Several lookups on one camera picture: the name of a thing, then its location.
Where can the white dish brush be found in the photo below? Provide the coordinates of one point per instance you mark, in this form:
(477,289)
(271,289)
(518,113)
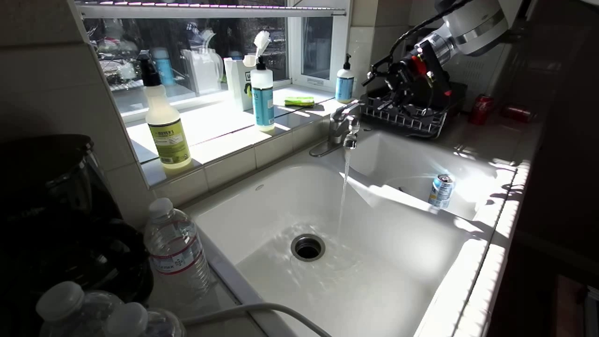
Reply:
(262,40)

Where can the white plastic jug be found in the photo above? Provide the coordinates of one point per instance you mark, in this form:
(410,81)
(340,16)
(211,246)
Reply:
(202,66)

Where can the white double basin sink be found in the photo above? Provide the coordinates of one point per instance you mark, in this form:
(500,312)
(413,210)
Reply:
(374,282)

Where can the blue and white drink can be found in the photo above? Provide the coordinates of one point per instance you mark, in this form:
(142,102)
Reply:
(441,190)

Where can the clear plastic water bottle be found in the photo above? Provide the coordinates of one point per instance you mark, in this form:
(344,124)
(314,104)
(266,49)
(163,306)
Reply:
(133,321)
(178,250)
(62,306)

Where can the green sponge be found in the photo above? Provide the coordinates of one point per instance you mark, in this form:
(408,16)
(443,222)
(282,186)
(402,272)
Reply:
(299,102)

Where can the white window frame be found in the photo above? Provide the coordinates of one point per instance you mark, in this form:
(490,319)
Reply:
(206,10)

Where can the white container green label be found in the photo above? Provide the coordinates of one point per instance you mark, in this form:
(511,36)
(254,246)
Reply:
(234,81)

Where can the black coffee maker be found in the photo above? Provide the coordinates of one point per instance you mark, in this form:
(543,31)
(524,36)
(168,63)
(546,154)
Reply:
(48,207)

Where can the red object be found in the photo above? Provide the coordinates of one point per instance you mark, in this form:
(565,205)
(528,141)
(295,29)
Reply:
(481,107)
(516,113)

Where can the chrome faucet spout and base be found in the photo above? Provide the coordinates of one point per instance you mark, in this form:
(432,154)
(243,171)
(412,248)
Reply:
(340,132)

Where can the blue label pump soap bottle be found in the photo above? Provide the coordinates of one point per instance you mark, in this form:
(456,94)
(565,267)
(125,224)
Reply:
(262,100)

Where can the small blue bottle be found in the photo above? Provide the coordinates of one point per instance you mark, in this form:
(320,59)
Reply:
(163,68)

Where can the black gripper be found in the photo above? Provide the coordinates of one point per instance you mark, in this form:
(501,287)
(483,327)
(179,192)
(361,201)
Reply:
(427,81)

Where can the blue pump bottle black cap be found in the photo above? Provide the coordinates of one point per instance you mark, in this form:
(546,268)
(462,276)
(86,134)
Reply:
(344,85)

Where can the yellow-green dish soap bottle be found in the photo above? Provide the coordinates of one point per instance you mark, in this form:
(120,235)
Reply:
(168,137)

